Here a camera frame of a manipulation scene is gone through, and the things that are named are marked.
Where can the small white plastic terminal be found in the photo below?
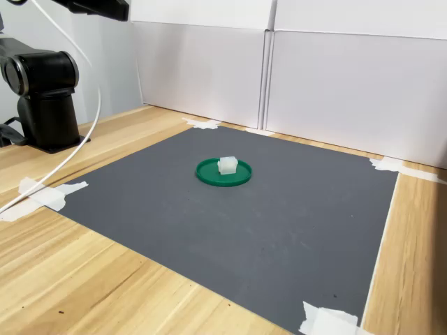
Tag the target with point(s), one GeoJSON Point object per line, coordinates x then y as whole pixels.
{"type": "Point", "coordinates": [227, 165]}

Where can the round green lid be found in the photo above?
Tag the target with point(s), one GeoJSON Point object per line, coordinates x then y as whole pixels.
{"type": "Point", "coordinates": [209, 176]}

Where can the white tape piece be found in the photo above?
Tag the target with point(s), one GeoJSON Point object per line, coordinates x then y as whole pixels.
{"type": "Point", "coordinates": [260, 132]}
{"type": "Point", "coordinates": [328, 319]}
{"type": "Point", "coordinates": [202, 124]}
{"type": "Point", "coordinates": [391, 164]}
{"type": "Point", "coordinates": [49, 197]}

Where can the dark grey mat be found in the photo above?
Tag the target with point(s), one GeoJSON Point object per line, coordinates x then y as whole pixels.
{"type": "Point", "coordinates": [244, 237]}

